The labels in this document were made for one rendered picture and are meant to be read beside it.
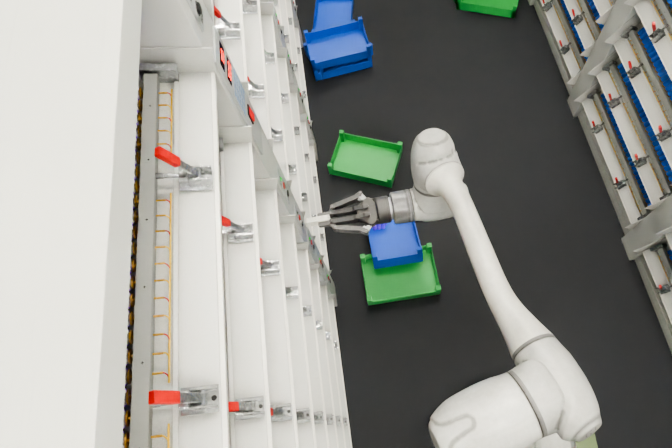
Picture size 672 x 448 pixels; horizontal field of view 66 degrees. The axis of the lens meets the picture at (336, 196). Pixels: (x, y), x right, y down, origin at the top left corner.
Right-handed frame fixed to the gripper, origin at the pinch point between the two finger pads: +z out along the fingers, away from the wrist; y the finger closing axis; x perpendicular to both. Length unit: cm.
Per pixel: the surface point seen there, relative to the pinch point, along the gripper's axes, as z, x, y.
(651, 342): -112, -83, -37
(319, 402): 5.9, -7.1, -45.9
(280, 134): 5.8, 13.1, 21.3
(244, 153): 6, 53, -7
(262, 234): 8.2, 33.5, -15.2
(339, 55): -13, -74, 118
